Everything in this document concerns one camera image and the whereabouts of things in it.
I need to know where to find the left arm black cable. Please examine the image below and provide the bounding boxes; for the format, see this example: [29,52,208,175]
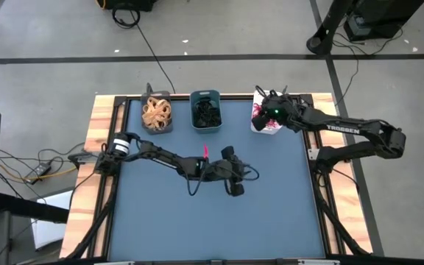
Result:
[184,161,261,197]

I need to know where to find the yellow floor cable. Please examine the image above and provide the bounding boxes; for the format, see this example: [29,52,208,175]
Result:
[0,161,79,184]

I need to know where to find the black table frame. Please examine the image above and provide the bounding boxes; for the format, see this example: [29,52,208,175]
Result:
[59,92,375,265]

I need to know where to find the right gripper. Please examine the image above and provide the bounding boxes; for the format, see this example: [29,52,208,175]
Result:
[250,88,297,133]

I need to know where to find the white plastic basket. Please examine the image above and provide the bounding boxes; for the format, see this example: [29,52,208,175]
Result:
[250,89,285,135]

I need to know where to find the teal plastic basket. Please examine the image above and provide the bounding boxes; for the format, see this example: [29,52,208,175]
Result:
[189,89,224,134]

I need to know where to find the black floor cables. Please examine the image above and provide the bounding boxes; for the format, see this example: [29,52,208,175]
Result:
[331,27,405,107]
[0,141,86,185]

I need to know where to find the translucent grey basket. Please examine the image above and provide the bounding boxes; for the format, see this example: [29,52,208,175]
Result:
[140,90,174,135]

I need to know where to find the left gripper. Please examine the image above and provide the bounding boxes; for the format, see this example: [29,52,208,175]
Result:
[211,145,255,198]

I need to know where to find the white box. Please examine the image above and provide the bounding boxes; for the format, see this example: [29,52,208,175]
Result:
[30,189,74,251]

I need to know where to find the black power adapter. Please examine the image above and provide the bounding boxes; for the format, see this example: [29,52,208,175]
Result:
[23,163,53,180]

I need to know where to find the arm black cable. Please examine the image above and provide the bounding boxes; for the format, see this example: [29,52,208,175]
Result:
[184,161,261,197]
[254,85,272,100]

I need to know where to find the black equipment box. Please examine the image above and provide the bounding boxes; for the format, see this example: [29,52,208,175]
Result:
[343,0,424,42]

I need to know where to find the black pole base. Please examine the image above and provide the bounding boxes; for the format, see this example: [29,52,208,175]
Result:
[305,0,358,57]

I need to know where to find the black coiled floor cable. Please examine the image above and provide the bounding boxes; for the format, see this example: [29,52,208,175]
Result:
[111,4,178,96]

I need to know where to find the black floor box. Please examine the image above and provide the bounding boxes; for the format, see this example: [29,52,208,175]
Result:
[96,0,158,12]

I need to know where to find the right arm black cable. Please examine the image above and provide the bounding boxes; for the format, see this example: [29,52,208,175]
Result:
[254,85,272,100]

